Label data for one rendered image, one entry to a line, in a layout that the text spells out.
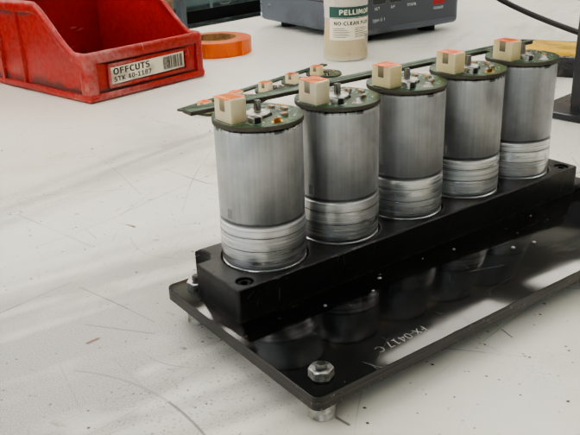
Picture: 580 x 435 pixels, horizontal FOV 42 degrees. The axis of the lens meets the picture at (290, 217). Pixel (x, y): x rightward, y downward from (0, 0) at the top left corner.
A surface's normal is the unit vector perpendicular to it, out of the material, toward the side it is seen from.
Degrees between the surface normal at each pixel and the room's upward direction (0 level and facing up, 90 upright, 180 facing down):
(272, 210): 90
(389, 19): 90
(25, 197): 0
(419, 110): 90
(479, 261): 0
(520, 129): 90
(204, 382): 0
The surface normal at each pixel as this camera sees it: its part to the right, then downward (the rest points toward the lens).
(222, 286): -0.80, 0.25
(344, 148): 0.07, 0.39
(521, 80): -0.27, 0.38
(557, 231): -0.04, -0.92
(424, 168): 0.33, 0.36
